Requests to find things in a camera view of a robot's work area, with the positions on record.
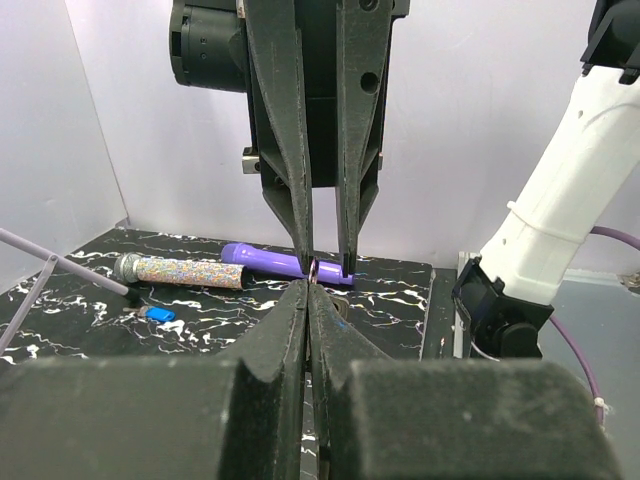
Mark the glitter toy microphone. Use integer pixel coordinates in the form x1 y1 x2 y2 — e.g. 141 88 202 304
114 253 246 290

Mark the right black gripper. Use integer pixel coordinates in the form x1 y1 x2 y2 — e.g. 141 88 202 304
169 1 409 274

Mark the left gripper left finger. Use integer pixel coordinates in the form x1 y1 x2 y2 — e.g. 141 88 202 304
1 280 308 479

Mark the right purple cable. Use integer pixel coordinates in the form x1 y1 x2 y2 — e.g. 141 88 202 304
549 225 640 441

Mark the lilac music stand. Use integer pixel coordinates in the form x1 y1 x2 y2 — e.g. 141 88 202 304
1 229 140 364

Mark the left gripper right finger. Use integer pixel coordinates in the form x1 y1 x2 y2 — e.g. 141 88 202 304
308 285 622 479

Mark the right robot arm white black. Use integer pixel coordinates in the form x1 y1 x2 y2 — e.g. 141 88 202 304
169 1 639 359

